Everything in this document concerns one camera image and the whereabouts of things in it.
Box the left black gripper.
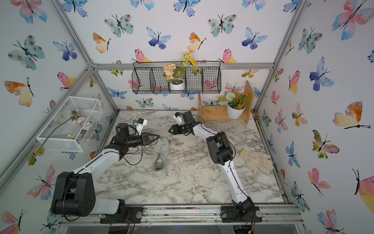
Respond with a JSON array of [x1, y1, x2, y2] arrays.
[[125, 133, 160, 149]]

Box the white sneaker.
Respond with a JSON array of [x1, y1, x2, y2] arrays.
[[152, 137, 170, 179]]

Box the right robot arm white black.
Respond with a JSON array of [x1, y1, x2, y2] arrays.
[[168, 111, 255, 218]]

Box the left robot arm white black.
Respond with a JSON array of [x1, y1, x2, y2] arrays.
[[50, 123, 160, 220]]

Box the wooden shelf stand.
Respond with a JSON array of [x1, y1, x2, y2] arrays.
[[198, 81, 255, 124]]

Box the white pot peach flowers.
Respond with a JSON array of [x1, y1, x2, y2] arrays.
[[163, 51, 197, 91]]

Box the white pot orange flowers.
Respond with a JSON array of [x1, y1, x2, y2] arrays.
[[218, 92, 250, 120]]

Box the pink artificial flower stem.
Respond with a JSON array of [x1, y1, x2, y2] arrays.
[[27, 108, 87, 166]]

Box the beige work glove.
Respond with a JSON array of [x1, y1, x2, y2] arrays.
[[239, 148, 274, 175]]

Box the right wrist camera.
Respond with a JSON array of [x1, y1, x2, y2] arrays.
[[173, 112, 185, 125]]

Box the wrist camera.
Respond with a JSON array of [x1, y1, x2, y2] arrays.
[[134, 118, 148, 134], [173, 112, 185, 125]]

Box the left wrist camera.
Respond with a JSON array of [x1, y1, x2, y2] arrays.
[[134, 118, 148, 134]]

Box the black wire wall basket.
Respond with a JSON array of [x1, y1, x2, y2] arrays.
[[129, 60, 222, 95]]

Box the white wire mesh basket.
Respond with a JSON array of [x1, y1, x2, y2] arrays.
[[36, 96, 103, 153]]

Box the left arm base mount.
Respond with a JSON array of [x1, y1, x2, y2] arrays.
[[100, 205, 144, 224]]

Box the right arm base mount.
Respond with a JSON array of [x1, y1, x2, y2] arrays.
[[220, 201, 263, 223]]

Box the aluminium front rail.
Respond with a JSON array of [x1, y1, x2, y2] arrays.
[[56, 204, 307, 234]]

